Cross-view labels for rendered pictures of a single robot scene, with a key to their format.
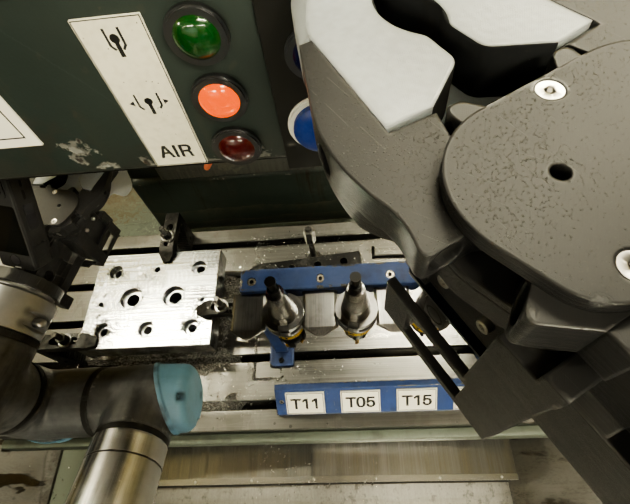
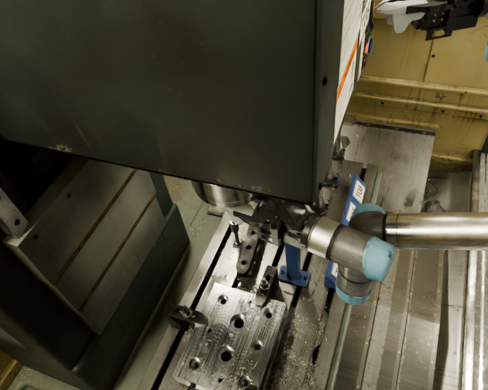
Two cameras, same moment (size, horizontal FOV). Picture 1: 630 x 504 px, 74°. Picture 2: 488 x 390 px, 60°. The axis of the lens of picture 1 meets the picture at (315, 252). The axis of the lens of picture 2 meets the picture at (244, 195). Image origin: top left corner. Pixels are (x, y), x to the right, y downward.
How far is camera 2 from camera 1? 0.90 m
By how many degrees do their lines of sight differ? 41
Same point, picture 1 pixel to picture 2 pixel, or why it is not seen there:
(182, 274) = (223, 312)
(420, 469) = not seen: hidden behind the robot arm
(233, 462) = (351, 354)
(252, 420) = (338, 306)
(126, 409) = (377, 218)
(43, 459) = not seen: outside the picture
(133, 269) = (199, 349)
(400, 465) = not seen: hidden behind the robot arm
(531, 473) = (390, 206)
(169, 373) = (361, 207)
